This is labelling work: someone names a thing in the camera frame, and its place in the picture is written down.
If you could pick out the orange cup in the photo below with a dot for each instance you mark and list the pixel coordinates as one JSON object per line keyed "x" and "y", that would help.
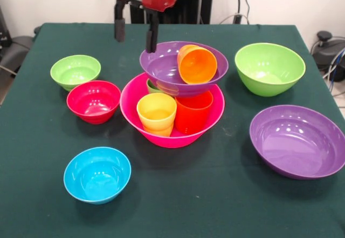
{"x": 198, "y": 65}

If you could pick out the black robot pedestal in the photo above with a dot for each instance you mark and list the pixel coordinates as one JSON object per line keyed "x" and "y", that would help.
{"x": 194, "y": 3}

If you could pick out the green cup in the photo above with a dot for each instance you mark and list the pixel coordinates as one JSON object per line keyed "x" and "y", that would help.
{"x": 152, "y": 87}

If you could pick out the small red bowl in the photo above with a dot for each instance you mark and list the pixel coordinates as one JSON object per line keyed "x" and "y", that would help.
{"x": 93, "y": 103}

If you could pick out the purple bowl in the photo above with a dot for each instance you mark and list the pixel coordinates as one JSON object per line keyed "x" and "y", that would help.
{"x": 296, "y": 143}
{"x": 161, "y": 65}

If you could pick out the large pink bowl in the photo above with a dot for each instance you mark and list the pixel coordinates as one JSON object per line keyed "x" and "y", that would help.
{"x": 129, "y": 108}

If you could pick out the yellow cup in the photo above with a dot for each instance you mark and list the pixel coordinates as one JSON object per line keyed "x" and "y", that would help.
{"x": 156, "y": 114}

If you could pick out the dark green tablecloth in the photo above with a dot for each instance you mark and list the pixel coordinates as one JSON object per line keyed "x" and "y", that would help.
{"x": 188, "y": 194}

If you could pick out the blue bowl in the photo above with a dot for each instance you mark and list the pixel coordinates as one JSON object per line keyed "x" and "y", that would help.
{"x": 97, "y": 176}

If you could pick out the red cup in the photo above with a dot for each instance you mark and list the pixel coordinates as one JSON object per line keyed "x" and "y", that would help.
{"x": 192, "y": 114}

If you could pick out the black floor stand base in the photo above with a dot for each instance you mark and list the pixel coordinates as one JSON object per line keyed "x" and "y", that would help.
{"x": 327, "y": 49}
{"x": 13, "y": 51}

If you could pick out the large green bowl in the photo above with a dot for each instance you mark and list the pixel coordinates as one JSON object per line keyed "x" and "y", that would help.
{"x": 269, "y": 65}

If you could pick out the small green bowl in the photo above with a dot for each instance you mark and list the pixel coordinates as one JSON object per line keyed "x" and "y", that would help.
{"x": 75, "y": 72}

